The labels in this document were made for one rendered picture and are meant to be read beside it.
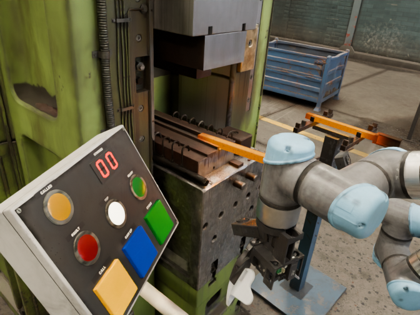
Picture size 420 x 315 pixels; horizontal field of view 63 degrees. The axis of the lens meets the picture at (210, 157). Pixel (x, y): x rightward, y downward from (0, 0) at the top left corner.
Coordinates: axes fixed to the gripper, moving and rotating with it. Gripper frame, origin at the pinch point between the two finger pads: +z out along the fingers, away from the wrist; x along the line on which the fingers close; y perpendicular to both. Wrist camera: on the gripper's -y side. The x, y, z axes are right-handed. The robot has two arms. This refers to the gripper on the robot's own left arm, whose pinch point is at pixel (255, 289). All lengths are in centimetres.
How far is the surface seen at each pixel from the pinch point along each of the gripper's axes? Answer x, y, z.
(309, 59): 316, -280, 30
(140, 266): -20.7, -11.1, -6.3
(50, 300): -37.1, -7.9, -9.7
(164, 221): -10.9, -20.9, -6.8
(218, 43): 18, -48, -40
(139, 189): -15.8, -23.6, -15.3
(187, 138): 17, -61, -5
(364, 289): 117, -30, 94
